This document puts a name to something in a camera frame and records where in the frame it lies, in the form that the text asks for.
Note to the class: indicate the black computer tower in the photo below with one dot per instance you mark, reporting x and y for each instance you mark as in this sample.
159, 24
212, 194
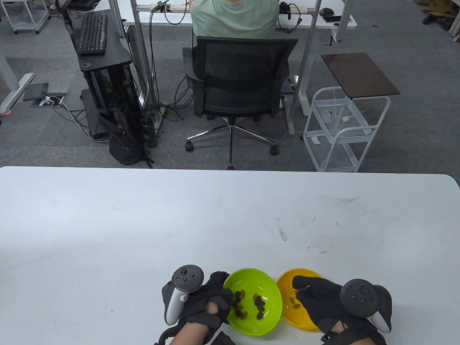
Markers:
111, 90

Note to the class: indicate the black keyboard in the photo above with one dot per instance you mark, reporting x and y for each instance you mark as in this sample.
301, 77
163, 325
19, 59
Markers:
92, 35

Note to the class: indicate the black standing desk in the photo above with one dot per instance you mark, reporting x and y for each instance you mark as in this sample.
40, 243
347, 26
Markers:
116, 46

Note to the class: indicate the pile of dark raisins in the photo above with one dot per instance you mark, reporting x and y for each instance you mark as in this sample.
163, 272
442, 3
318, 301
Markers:
258, 303

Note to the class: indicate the white desk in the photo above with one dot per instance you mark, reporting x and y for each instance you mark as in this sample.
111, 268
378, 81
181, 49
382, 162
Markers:
172, 18

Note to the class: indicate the white charger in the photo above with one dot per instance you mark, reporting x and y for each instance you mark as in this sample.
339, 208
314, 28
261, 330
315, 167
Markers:
329, 115

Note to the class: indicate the black backpack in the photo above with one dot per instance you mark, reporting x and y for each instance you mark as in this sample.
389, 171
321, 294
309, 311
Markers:
124, 149

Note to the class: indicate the person's right hand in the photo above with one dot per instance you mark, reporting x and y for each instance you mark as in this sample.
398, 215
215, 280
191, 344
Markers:
323, 302

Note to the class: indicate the floor socket box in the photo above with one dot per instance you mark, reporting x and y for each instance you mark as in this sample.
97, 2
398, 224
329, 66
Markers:
50, 100

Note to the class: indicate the person's left forearm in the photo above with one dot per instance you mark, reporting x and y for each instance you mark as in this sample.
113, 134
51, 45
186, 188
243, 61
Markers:
190, 334

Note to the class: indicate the person's right forearm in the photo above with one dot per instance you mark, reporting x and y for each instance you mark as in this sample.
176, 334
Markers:
337, 327

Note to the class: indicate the black floor plate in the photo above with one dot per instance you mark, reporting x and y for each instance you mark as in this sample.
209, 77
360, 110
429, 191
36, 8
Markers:
35, 91

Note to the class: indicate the black phone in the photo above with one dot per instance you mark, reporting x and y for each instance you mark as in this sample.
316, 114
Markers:
332, 19

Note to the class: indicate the green plastic bowl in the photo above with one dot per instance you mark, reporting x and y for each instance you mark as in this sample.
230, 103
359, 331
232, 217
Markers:
269, 287

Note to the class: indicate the beige power strip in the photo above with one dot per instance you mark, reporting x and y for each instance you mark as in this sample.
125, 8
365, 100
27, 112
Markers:
176, 7

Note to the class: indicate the person's left hand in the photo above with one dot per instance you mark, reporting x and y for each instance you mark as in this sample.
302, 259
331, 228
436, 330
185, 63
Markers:
199, 305

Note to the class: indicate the black shoes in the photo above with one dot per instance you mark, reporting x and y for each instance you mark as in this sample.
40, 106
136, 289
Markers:
436, 19

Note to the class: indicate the brown side table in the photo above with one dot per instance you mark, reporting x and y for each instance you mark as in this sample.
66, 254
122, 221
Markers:
359, 73

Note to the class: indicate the white desk leg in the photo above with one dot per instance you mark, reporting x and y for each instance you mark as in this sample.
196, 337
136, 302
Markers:
16, 90

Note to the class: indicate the black mesh office chair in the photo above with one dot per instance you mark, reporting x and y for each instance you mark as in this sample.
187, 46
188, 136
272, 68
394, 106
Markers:
240, 79

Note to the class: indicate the yellow plastic bowl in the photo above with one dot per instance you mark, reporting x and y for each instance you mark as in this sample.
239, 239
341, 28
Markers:
293, 318

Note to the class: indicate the black computer mouse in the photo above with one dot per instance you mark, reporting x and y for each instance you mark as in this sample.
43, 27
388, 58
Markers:
326, 12

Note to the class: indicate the metal tweezers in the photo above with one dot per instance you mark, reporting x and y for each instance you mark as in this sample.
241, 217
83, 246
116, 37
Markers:
304, 287

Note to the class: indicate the white rolling cart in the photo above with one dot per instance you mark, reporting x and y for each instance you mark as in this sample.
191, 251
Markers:
25, 16

